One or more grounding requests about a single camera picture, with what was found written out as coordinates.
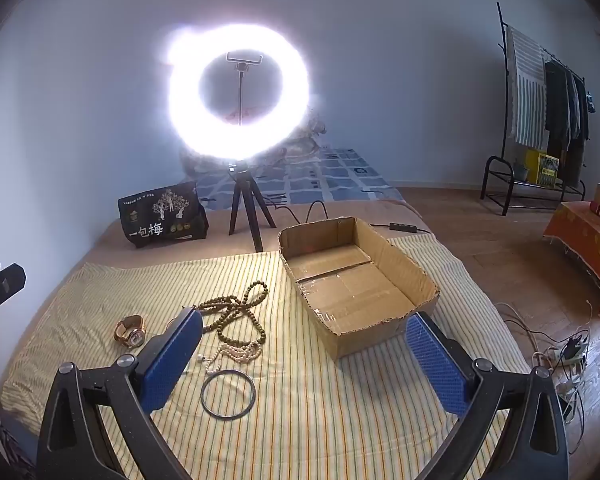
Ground power strip on floor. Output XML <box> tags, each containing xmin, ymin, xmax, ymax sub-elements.
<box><xmin>532</xmin><ymin>330</ymin><xmax>590</xmax><ymax>370</ymax></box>

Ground orange covered low table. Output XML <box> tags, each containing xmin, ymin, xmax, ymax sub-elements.
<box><xmin>543</xmin><ymin>200</ymin><xmax>600</xmax><ymax>282</ymax></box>

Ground pearl bead bracelet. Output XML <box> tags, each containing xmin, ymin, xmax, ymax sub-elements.
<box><xmin>198</xmin><ymin>342</ymin><xmax>263</xmax><ymax>374</ymax></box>

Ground brown wooden bead necklace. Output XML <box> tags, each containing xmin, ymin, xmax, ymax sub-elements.
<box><xmin>194</xmin><ymin>280</ymin><xmax>271</xmax><ymax>346</ymax></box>

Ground red strap wristwatch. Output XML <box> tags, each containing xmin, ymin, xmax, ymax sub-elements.
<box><xmin>114</xmin><ymin>315</ymin><xmax>146</xmax><ymax>349</ymax></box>

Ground blue patterned bedsheet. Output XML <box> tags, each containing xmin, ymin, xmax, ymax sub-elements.
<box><xmin>181</xmin><ymin>148</ymin><xmax>403</xmax><ymax>210</ymax></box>

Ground black snack bag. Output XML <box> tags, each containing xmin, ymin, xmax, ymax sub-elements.
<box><xmin>118</xmin><ymin>182</ymin><xmax>209</xmax><ymax>248</ymax></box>

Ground yellow striped cloth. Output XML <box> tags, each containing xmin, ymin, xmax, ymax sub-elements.
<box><xmin>0</xmin><ymin>233</ymin><xmax>531</xmax><ymax>480</ymax></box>

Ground black ring bangle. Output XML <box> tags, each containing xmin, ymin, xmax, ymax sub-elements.
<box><xmin>199</xmin><ymin>370</ymin><xmax>257</xmax><ymax>422</ymax></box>

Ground black clothes rack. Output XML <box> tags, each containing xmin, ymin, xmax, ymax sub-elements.
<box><xmin>480</xmin><ymin>20</ymin><xmax>591</xmax><ymax>217</ymax></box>

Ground black power cable with switch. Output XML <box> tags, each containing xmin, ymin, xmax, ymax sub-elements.
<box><xmin>264</xmin><ymin>199</ymin><xmax>434</xmax><ymax>236</ymax></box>

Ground bright ring light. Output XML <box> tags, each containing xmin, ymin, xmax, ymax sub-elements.
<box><xmin>166</xmin><ymin>24</ymin><xmax>310</xmax><ymax>162</ymax></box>

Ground striped hanging towel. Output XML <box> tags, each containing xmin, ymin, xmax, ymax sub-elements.
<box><xmin>505</xmin><ymin>26</ymin><xmax>548</xmax><ymax>151</ymax></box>

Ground dark hanging clothes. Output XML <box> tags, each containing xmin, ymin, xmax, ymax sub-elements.
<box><xmin>545</xmin><ymin>60</ymin><xmax>590</xmax><ymax>188</ymax></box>

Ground phone holder clamp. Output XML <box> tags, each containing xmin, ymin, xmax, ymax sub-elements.
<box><xmin>225</xmin><ymin>52</ymin><xmax>263</xmax><ymax>73</ymax></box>

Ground yellow box on rack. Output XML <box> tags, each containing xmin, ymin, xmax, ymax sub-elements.
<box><xmin>524</xmin><ymin>148</ymin><xmax>560</xmax><ymax>188</ymax></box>

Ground black tripod stand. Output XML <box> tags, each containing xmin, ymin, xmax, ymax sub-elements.
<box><xmin>228</xmin><ymin>162</ymin><xmax>276</xmax><ymax>252</ymax></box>

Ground open cardboard box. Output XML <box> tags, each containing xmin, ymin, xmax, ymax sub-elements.
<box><xmin>278</xmin><ymin>217</ymin><xmax>440</xmax><ymax>361</ymax></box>

